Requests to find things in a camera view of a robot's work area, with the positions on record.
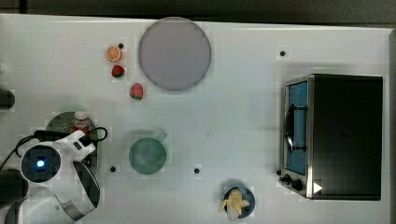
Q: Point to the red plush ketchup bottle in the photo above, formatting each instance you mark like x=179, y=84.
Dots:
x=81, y=121

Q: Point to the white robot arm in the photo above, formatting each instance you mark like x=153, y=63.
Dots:
x=62, y=189

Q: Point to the green oval strainer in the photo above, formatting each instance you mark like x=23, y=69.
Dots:
x=64, y=123

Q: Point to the grey round plate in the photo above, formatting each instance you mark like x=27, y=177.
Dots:
x=174, y=53

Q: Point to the pink strawberry toy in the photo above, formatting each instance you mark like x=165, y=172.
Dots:
x=137, y=91

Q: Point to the green cup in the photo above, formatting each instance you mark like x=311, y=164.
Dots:
x=147, y=154

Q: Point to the dark red strawberry toy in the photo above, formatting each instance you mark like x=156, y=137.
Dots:
x=117, y=71

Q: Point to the peeled banana toy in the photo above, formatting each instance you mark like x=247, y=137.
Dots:
x=234, y=204

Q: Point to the orange slice toy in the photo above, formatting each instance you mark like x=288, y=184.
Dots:
x=113, y=54

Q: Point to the black toaster oven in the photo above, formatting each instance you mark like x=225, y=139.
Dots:
x=332, y=137

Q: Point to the black cylinder upper left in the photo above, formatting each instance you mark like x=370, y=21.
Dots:
x=7, y=99

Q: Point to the black cylinder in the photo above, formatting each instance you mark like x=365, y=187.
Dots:
x=7, y=99
x=13, y=187

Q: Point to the black cylinder lower left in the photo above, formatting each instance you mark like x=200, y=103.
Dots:
x=13, y=187

